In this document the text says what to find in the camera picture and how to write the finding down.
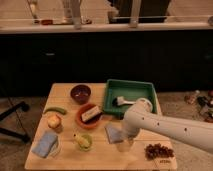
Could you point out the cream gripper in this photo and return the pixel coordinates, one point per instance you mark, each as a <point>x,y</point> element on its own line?
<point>125,145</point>

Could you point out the blue towel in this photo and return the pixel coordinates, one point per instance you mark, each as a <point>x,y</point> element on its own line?
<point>114,135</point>

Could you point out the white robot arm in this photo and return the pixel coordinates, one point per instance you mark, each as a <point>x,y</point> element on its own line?
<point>139,116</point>

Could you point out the green small bowl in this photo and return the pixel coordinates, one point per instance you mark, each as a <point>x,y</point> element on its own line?
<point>88,138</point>

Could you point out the orange bowl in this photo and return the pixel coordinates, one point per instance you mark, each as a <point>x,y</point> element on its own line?
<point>92,123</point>

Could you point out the purple bowl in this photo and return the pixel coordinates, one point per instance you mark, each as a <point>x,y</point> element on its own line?
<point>80,94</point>

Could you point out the purple grape bunch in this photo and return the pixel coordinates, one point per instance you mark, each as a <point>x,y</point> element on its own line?
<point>154,151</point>

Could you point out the yellow toy corn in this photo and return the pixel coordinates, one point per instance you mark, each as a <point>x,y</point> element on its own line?
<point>81,141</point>

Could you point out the wooden block eraser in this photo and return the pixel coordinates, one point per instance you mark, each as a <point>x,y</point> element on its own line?
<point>89,114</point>

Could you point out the silver metal spatula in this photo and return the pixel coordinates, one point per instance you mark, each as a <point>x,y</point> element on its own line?
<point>120,101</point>

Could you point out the green plastic tray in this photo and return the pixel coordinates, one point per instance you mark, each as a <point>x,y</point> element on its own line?
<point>131,91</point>

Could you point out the blue sponge cloth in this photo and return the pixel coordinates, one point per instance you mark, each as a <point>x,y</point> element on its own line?
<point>45,144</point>

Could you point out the black chair base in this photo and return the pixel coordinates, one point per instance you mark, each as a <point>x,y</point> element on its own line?
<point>10,123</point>

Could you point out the red small dish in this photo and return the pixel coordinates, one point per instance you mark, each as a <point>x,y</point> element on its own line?
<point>46,22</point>

